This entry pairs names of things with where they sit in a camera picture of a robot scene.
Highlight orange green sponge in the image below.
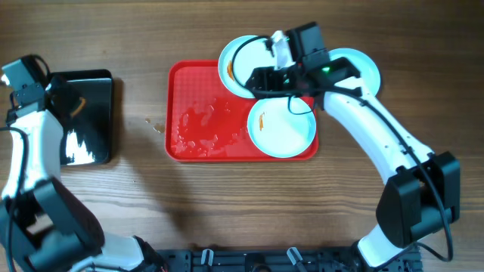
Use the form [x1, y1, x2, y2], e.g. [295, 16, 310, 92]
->
[70, 97, 86, 118]

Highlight light blue plate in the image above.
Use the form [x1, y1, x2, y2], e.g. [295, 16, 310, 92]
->
[218, 35, 275, 99]
[247, 97, 317, 159]
[329, 48, 382, 96]

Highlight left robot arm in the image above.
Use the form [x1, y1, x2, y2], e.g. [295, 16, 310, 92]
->
[1, 76, 165, 271]

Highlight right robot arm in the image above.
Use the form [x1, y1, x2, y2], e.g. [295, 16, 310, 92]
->
[233, 55, 460, 270]

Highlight red plastic tray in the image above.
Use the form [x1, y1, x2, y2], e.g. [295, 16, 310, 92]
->
[165, 60, 318, 162]

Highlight black water basin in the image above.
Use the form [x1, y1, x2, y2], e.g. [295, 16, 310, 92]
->
[48, 69, 114, 166]

